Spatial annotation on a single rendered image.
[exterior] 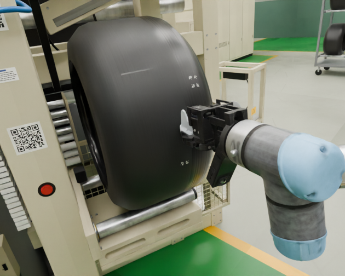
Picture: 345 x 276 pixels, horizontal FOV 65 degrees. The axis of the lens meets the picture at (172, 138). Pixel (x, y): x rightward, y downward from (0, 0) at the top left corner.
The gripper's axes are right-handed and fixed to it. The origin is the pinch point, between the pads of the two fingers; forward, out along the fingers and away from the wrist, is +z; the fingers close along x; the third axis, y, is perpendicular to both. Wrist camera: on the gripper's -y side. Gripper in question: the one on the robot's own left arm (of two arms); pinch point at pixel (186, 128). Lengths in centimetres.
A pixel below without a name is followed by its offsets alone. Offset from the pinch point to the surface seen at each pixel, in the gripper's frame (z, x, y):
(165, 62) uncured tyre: 6.4, -0.2, 14.9
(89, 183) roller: 46, 22, -27
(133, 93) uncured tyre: 3.7, 9.6, 9.9
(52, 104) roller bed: 62, 26, 3
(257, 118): 203, -200, -85
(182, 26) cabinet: 417, -223, 46
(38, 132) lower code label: 21.4, 31.3, 2.7
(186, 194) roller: 18.4, -5.6, -29.0
